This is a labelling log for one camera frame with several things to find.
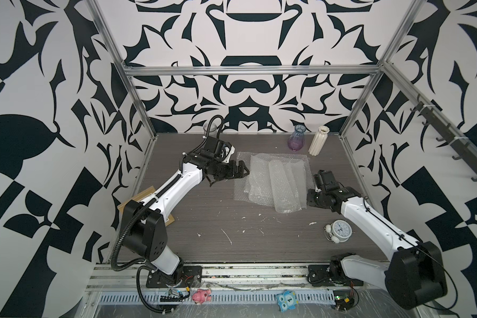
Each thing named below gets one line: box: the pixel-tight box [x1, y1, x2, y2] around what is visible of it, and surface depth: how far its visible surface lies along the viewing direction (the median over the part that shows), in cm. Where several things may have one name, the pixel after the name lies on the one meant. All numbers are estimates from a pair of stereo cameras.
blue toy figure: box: [275, 290, 299, 313], surface depth 70 cm
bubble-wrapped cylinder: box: [247, 153, 309, 214], surface depth 98 cm
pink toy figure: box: [192, 288, 212, 306], surface depth 70 cm
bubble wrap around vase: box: [233, 151, 315, 214], surface depth 98 cm
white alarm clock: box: [323, 219, 353, 244], surface depth 83 cm
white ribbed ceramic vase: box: [308, 125, 330, 156], surface depth 103 cm
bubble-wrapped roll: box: [268, 159, 303, 214], surface depth 92 cm
